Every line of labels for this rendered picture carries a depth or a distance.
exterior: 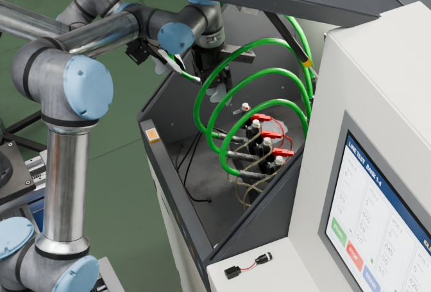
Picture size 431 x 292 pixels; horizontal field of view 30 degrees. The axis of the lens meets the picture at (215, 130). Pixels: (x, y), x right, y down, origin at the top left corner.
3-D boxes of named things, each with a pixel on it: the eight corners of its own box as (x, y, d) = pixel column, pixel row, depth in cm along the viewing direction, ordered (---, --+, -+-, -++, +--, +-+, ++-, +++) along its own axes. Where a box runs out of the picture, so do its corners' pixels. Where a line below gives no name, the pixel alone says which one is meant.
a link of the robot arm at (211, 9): (177, -5, 192) (197, -23, 198) (185, 33, 200) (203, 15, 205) (204, 1, 189) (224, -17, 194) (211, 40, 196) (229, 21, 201)
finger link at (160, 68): (171, 83, 223) (148, 59, 222) (184, 70, 219) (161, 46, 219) (167, 87, 220) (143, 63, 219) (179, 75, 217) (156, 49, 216)
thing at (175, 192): (149, 159, 260) (138, 122, 250) (161, 155, 261) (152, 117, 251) (210, 300, 214) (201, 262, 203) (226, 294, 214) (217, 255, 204)
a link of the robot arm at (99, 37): (-13, 97, 168) (133, 34, 205) (25, 110, 163) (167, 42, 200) (-19, 44, 163) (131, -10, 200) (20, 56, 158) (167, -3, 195)
